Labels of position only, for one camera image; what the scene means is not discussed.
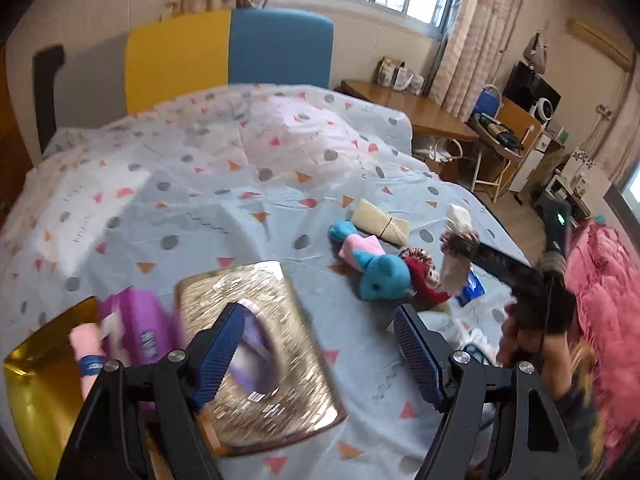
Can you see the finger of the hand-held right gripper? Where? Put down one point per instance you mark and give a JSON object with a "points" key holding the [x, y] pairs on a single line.
{"points": [[457, 245]]}

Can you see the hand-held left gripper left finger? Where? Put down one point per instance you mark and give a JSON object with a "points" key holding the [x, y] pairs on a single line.
{"points": [[220, 355]]}

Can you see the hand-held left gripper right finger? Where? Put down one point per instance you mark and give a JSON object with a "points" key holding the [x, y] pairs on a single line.
{"points": [[417, 355]]}

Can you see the white brown plush toy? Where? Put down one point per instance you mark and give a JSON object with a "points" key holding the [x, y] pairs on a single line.
{"points": [[452, 272]]}

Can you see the gold embossed box lid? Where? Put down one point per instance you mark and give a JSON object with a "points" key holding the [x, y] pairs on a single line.
{"points": [[280, 300]]}

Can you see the cream gauze roll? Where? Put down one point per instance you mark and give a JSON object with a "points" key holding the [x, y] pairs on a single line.
{"points": [[375, 217]]}

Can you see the gold box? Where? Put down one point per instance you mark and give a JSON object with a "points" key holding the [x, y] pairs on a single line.
{"points": [[35, 395]]}

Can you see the person's right forearm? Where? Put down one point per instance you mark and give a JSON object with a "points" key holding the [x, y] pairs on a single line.
{"points": [[560, 365]]}

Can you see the person's right hand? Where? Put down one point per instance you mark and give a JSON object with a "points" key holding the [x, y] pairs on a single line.
{"points": [[517, 342]]}

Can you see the white cloth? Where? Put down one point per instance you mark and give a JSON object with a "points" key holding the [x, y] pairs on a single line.
{"points": [[450, 330]]}

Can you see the blue tissue pack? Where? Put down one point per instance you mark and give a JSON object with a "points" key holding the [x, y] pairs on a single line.
{"points": [[474, 287]]}

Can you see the red hooded plush doll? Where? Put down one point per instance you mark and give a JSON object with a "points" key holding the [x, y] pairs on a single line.
{"points": [[422, 280]]}

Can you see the blue plush toy pink shirt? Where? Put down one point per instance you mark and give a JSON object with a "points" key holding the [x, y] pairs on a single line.
{"points": [[382, 275]]}

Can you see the pink quilt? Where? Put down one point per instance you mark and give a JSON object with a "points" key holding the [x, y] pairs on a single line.
{"points": [[610, 310]]}

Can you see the purple tissue pack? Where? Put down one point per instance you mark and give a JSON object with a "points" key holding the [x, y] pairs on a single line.
{"points": [[135, 315]]}

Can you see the white cabinet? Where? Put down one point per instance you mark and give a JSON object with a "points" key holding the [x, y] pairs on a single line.
{"points": [[580, 180]]}

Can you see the wooden side table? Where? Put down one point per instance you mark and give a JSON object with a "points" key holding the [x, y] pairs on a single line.
{"points": [[520, 125]]}

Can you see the pink roll with blue band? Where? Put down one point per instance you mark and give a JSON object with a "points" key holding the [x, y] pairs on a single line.
{"points": [[85, 342]]}

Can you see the wooden desk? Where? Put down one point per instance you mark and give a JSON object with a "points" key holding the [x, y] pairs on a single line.
{"points": [[415, 110]]}

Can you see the blue metal chair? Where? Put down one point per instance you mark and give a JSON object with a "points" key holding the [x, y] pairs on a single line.
{"points": [[487, 102]]}

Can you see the white fan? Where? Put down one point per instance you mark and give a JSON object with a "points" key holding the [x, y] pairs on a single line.
{"points": [[542, 111]]}

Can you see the white packet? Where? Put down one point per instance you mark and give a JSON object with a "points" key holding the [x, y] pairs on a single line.
{"points": [[412, 82]]}

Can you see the printed bed sheet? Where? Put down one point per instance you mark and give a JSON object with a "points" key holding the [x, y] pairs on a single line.
{"points": [[200, 185]]}

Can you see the black monitor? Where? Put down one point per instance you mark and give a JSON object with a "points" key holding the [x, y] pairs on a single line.
{"points": [[530, 82]]}

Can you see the brown paper bag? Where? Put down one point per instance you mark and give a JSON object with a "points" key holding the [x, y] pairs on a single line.
{"points": [[390, 71]]}

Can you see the hanging grey bag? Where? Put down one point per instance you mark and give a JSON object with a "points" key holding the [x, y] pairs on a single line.
{"points": [[536, 52]]}

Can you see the blue headboard panel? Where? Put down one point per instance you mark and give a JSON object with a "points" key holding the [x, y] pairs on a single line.
{"points": [[280, 45]]}

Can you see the yellow headboard panel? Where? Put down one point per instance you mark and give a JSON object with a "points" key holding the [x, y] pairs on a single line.
{"points": [[177, 60]]}

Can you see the grey headboard panel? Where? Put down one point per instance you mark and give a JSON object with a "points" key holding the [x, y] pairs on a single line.
{"points": [[90, 85]]}

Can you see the white chair frame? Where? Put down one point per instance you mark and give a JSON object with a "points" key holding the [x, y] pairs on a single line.
{"points": [[442, 152]]}

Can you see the wall air conditioner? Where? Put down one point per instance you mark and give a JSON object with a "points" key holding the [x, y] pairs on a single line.
{"points": [[600, 42]]}

